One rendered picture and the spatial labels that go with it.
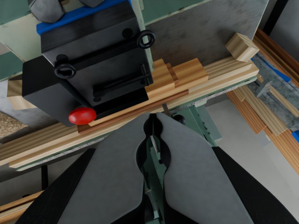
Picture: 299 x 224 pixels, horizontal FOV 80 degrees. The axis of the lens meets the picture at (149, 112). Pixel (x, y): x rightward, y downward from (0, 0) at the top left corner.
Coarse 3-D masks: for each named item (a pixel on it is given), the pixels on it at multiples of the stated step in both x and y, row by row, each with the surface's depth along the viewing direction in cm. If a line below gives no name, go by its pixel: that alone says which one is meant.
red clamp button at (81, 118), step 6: (78, 108) 20; (84, 108) 20; (90, 108) 20; (72, 114) 20; (78, 114) 20; (84, 114) 20; (90, 114) 20; (72, 120) 20; (78, 120) 20; (84, 120) 21; (90, 120) 21
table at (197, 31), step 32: (160, 0) 29; (192, 0) 27; (224, 0) 28; (256, 0) 30; (160, 32) 29; (192, 32) 31; (224, 32) 34; (0, 64) 29; (0, 96) 30; (32, 128) 40
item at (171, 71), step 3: (168, 63) 36; (168, 66) 35; (171, 66) 35; (168, 69) 35; (171, 69) 35; (171, 72) 35; (174, 72) 34; (171, 75) 34; (174, 75) 34; (174, 78) 34; (177, 78) 34; (174, 81) 34; (177, 81) 34; (174, 84) 35; (177, 84) 35
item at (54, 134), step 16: (208, 64) 40; (224, 64) 40; (240, 64) 39; (208, 80) 39; (48, 128) 40; (64, 128) 40; (16, 144) 40; (32, 144) 39; (48, 144) 40; (0, 160) 39
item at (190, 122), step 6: (186, 108) 32; (174, 114) 32; (180, 114) 32; (186, 114) 32; (192, 114) 32; (186, 120) 31; (192, 120) 31; (192, 126) 30; (198, 126) 31; (198, 132) 30; (204, 138) 29
